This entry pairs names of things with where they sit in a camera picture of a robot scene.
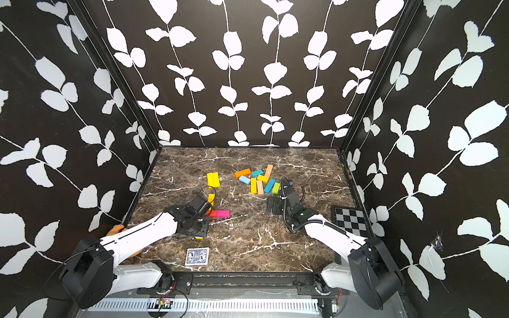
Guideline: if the teal short block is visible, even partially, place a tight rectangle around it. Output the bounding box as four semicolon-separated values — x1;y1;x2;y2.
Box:
252;169;264;178

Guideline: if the orange long block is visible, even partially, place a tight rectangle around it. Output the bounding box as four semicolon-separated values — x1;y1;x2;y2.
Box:
235;168;251;178

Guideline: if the yellow long block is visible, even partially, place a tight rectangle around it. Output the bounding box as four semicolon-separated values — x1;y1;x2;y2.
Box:
208;193;216;206

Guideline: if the cyan long block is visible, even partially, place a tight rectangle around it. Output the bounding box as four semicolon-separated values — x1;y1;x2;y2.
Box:
264;179;276;193

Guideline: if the white perforated rail strip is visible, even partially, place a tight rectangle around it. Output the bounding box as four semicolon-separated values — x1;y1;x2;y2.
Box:
87;298;319;314

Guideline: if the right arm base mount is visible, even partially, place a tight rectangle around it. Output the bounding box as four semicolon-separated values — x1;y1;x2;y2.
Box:
293;273;351;298

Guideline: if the light blue short block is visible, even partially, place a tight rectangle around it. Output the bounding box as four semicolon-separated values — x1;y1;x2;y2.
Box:
239;176;251;185

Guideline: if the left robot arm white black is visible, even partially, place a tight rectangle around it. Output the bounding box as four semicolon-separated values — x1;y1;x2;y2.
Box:
58;195;212;310

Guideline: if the amber short block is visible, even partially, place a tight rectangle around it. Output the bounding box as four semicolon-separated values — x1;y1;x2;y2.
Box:
257;175;269;184

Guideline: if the lime green short block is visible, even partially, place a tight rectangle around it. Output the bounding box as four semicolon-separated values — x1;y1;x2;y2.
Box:
272;182;280;194

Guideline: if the natural wood long block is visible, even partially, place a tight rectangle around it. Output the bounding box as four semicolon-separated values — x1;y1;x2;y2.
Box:
265;164;274;178

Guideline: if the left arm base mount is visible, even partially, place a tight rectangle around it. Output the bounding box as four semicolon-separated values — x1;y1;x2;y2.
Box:
137;272;194;298

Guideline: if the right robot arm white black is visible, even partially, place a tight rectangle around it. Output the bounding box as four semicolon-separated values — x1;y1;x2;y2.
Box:
266;177;404;310

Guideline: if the orange plush toy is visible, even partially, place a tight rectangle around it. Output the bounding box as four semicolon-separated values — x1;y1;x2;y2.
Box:
106;225;142;258

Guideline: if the amber long block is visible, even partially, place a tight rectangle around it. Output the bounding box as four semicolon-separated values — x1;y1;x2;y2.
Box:
251;178;257;194

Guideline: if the black white checkerboard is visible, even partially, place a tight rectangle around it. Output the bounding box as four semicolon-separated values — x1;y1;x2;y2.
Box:
331;205;370;237

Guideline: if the magenta block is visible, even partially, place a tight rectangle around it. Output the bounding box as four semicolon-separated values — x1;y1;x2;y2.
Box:
216;210;230;218

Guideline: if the tan wood long block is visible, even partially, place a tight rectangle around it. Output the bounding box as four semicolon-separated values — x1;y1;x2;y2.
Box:
257;180;264;196

